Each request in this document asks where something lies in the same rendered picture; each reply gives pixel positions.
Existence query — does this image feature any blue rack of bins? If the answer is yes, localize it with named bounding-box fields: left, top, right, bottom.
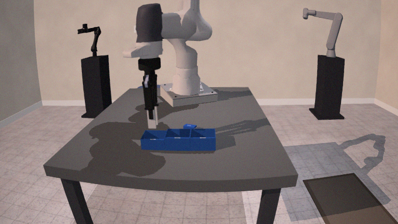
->
left=140, top=129, right=216, bottom=151

